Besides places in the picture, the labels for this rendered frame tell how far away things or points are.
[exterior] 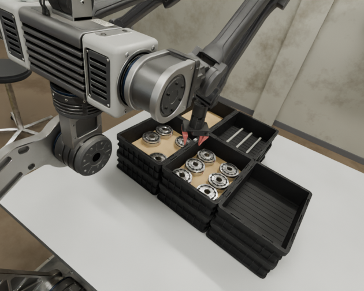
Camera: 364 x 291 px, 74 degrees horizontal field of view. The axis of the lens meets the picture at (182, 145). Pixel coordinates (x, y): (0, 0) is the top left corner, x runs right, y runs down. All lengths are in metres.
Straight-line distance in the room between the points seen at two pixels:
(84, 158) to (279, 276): 0.92
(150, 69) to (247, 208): 0.86
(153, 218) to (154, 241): 0.11
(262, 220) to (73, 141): 0.84
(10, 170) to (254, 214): 0.94
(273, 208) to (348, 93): 2.46
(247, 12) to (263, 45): 2.76
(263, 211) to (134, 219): 0.59
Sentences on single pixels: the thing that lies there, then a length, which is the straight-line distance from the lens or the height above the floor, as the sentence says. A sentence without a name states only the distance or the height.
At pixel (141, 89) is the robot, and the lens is 0.48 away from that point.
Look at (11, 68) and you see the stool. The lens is 2.46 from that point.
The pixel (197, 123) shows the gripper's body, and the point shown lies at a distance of 0.93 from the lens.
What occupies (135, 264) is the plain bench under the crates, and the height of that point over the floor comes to 0.70.
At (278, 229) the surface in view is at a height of 0.83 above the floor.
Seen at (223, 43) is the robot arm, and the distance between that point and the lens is 0.69.
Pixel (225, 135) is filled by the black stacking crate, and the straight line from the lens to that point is 1.56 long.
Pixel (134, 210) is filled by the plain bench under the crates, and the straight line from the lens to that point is 1.20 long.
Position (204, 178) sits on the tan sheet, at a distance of 1.22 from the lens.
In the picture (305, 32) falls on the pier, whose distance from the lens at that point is 3.29.
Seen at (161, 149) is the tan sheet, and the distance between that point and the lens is 1.32.
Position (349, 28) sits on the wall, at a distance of 3.36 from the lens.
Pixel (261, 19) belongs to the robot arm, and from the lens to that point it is 0.87.
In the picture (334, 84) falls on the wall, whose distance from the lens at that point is 3.47.
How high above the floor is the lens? 1.68
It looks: 38 degrees down
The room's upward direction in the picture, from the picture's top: 13 degrees clockwise
